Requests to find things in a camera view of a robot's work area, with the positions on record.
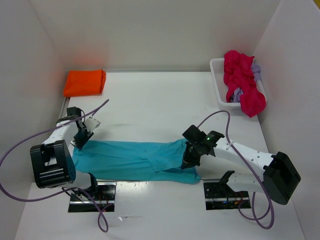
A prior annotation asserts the orange t shirt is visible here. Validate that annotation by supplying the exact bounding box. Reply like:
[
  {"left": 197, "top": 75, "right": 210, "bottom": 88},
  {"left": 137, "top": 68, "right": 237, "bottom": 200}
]
[{"left": 63, "top": 69, "right": 107, "bottom": 98}]

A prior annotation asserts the cyan t shirt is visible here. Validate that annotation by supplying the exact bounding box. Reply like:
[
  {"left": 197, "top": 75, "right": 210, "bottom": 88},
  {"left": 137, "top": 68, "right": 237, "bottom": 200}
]
[{"left": 72, "top": 139, "right": 201, "bottom": 185}]

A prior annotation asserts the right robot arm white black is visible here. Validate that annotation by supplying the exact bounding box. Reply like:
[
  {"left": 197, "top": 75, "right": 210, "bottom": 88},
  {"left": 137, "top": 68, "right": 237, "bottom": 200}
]
[{"left": 181, "top": 125, "right": 301, "bottom": 205}]

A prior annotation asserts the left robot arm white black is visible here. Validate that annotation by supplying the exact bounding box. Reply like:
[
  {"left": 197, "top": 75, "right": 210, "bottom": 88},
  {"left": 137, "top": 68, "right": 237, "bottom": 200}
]
[{"left": 30, "top": 107, "right": 101, "bottom": 200}]

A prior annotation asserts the white plastic basket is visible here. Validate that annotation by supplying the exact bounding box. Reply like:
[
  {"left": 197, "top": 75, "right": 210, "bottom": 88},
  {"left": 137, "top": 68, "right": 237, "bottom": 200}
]
[{"left": 209, "top": 57, "right": 266, "bottom": 113}]

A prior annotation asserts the magenta t shirt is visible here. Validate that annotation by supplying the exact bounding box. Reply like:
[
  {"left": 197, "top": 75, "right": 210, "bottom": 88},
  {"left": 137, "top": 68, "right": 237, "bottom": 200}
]
[{"left": 223, "top": 50, "right": 267, "bottom": 118}]

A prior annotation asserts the lavender t shirt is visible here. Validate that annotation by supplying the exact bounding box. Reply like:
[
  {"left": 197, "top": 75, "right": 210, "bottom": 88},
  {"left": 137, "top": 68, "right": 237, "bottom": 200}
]
[{"left": 229, "top": 63, "right": 261, "bottom": 103}]

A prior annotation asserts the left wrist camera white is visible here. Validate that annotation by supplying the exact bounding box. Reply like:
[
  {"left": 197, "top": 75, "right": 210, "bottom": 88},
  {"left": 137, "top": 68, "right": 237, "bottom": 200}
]
[{"left": 84, "top": 117, "right": 101, "bottom": 132}]

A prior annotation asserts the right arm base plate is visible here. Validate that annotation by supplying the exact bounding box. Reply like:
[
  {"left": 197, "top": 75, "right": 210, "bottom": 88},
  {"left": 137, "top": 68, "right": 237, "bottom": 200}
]
[{"left": 203, "top": 180, "right": 251, "bottom": 211}]

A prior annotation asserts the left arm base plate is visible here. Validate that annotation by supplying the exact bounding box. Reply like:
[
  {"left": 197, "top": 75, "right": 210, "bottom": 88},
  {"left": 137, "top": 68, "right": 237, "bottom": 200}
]
[{"left": 68, "top": 181, "right": 117, "bottom": 213}]

